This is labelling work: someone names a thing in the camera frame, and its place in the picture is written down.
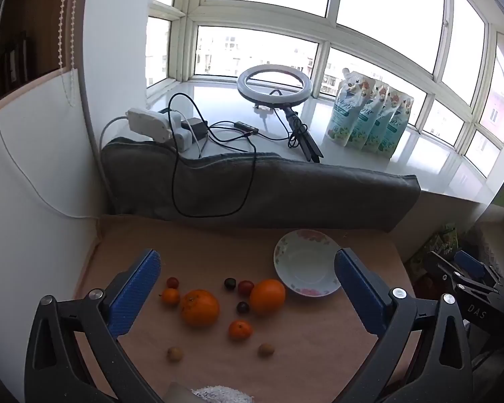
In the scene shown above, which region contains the refill pouch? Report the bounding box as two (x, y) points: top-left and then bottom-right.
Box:
(326, 68), (370, 146)
(378, 94), (413, 158)
(362, 87), (402, 153)
(347, 80), (390, 150)

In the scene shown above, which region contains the ring light with tripod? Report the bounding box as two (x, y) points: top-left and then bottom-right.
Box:
(237, 64), (323, 163)

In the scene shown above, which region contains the smooth large orange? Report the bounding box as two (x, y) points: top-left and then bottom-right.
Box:
(249, 279), (286, 317)

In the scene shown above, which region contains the white beaded blind cord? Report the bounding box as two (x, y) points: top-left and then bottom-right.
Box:
(54, 0), (79, 106)

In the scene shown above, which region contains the small oblong cherry tomato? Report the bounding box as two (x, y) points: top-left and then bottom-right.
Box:
(165, 277), (179, 289)

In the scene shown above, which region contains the floral white ceramic plate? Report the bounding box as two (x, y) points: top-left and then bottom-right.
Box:
(273, 229), (341, 298)

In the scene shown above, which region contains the dark grape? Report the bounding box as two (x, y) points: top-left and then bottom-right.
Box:
(224, 277), (237, 291)
(236, 301), (250, 315)

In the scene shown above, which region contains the white gloved left hand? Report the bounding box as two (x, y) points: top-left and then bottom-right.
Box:
(192, 385), (254, 403)

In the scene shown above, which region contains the pink table cloth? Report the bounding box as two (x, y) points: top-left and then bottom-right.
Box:
(72, 214), (417, 403)

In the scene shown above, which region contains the small mandarin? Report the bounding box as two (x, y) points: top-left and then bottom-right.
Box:
(161, 287), (181, 308)
(227, 320), (254, 342)

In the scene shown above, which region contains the black cable over cushion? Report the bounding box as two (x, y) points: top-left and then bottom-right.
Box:
(167, 92), (259, 219)

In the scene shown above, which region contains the bumpy large orange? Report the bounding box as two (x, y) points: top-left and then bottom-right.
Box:
(179, 289), (220, 328)

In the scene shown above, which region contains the white power strip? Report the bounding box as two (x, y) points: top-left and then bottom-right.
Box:
(125, 107), (173, 143)

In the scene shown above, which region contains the round red cherry tomato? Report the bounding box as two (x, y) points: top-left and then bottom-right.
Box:
(238, 280), (255, 298)

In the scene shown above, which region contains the white cable on wall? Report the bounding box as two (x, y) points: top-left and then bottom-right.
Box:
(0, 0), (102, 221)

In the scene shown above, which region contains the green printed carton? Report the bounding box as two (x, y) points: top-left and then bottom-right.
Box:
(405, 224), (461, 278)

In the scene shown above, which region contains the grey plush cushion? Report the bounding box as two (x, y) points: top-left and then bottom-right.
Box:
(101, 137), (421, 232)

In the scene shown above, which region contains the brown longan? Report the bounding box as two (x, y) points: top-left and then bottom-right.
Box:
(257, 343), (276, 358)
(166, 347), (184, 363)

